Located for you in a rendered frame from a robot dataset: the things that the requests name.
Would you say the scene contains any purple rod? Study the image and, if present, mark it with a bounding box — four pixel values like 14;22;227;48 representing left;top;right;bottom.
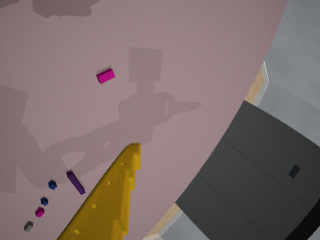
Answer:
66;170;86;195

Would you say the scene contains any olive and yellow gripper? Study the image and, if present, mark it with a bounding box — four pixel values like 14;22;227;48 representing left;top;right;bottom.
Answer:
57;143;141;240

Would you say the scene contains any small blue cube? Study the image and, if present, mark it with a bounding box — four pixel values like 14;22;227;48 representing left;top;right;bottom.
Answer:
48;180;57;190
40;197;49;206

